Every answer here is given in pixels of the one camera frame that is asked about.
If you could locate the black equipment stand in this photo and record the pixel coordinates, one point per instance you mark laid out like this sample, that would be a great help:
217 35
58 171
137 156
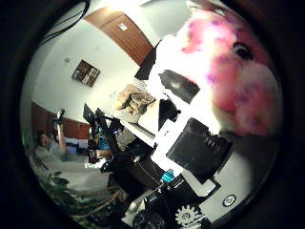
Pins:
106 127

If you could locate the black fabric container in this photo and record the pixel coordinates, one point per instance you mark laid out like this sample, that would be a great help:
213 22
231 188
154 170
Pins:
146 66

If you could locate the seated person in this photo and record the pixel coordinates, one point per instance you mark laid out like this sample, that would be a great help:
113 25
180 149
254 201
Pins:
52 144

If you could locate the brown wooden door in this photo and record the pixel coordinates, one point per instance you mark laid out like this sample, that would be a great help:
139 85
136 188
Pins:
125 33

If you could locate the pink plush toy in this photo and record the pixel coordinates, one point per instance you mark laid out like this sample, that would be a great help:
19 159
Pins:
228 73

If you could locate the black laptop screen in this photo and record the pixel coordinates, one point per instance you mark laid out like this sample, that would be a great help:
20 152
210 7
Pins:
88 114

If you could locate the green leafy plant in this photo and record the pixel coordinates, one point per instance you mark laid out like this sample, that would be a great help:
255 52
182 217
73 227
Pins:
66 194

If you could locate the dark framed wall board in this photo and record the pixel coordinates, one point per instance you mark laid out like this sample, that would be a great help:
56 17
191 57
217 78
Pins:
85 73

